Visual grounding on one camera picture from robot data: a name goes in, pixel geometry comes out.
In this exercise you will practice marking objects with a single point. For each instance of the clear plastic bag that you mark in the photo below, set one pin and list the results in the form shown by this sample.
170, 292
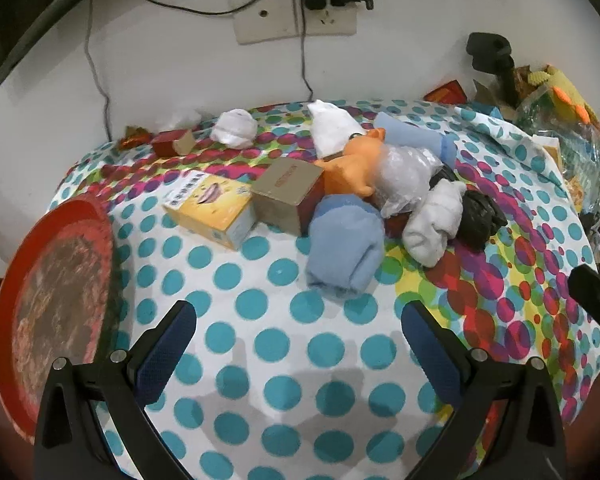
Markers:
570, 150

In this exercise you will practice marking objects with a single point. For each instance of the yellow carton box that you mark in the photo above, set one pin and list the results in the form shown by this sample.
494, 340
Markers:
205, 210

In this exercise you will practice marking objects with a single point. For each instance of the beige wall socket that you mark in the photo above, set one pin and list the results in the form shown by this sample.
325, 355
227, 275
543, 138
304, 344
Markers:
332, 22
265, 20

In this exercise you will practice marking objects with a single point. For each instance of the brown snack packet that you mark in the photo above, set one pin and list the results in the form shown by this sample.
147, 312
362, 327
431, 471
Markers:
521, 85

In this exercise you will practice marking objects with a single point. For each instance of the black clamp mount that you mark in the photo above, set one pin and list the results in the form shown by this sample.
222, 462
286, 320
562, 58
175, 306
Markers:
487, 47

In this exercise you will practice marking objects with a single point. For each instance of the red round tray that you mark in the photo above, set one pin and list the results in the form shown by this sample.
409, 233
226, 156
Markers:
55, 285

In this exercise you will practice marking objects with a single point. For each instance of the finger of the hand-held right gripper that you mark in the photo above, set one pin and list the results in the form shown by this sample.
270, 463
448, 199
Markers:
597, 300

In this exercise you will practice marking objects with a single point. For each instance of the brown cardboard box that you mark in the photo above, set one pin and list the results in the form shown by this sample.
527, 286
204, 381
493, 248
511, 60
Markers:
285, 185

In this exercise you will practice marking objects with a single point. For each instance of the clear bubble wrap bag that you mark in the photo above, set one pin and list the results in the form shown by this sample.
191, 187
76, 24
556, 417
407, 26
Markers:
405, 170

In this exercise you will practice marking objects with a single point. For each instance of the light blue sock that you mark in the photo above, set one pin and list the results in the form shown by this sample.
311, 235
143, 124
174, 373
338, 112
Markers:
410, 132
345, 245

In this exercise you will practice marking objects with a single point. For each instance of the polka dot tablecloth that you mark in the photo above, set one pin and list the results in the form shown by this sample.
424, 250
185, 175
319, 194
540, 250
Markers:
280, 360

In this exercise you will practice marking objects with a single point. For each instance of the blue cloth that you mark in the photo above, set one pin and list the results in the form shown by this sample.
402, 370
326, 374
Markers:
482, 111

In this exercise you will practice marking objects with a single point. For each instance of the red foil wrapper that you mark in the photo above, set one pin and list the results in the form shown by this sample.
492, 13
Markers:
132, 139

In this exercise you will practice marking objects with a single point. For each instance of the rolled white sock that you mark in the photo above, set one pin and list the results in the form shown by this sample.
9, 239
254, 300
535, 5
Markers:
234, 129

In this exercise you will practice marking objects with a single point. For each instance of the black sock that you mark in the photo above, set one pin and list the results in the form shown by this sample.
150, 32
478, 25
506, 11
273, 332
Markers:
480, 215

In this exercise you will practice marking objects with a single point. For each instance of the red snack packet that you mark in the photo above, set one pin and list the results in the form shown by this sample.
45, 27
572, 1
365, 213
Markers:
445, 94

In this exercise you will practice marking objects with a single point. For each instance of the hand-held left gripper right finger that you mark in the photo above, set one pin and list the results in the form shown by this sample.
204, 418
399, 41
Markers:
430, 350

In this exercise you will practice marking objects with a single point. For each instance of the orange rubber toy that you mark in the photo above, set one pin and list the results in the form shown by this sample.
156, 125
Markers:
350, 170

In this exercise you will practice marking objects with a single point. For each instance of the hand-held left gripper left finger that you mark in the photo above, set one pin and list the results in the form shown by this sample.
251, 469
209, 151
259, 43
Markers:
167, 345

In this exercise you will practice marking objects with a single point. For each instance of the small red box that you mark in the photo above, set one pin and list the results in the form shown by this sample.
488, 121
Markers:
165, 142

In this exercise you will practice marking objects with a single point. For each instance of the brown cardboard piece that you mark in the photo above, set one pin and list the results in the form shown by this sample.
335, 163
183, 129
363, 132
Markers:
485, 92

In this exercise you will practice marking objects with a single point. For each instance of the yellow toy with orange spikes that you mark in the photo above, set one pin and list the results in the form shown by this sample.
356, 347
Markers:
565, 90

